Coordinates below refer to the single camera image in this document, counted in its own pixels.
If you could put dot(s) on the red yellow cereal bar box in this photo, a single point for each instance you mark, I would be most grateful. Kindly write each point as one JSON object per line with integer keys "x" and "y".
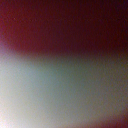
{"x": 66, "y": 23}

